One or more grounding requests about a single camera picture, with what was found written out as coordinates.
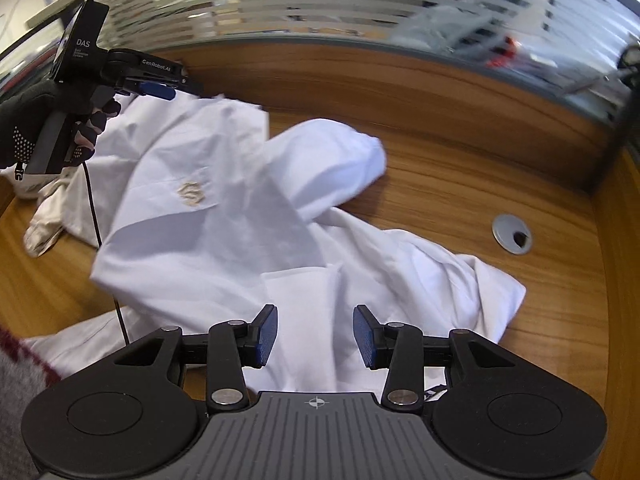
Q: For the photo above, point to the white collared shirt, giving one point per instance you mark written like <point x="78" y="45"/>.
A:
<point x="225" y="240"/>

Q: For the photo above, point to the red object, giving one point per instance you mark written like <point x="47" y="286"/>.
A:
<point x="507" y="50"/>

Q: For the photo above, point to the beige garment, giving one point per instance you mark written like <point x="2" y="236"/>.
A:
<point x="50" y="220"/>

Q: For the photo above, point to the pale green garment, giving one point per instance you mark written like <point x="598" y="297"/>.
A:
<point x="440" y="25"/>

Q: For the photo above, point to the crumpled white garment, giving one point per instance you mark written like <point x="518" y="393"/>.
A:
<point x="22" y="187"/>

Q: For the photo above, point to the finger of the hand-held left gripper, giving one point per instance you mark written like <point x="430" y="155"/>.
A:
<point x="190" y="85"/>
<point x="160" y="91"/>

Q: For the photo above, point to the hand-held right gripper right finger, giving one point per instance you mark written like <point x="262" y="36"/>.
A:
<point x="364" y="337"/>

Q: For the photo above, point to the grey and red fabric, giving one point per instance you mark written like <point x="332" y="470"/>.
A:
<point x="20" y="385"/>

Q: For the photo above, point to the person's left hand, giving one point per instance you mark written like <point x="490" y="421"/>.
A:
<point x="20" y="125"/>

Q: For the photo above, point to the frosted glass desk partition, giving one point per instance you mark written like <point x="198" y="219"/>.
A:
<point x="300" y="0"/>

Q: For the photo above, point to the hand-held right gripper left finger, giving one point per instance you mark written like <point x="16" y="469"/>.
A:
<point x="265" y="335"/>

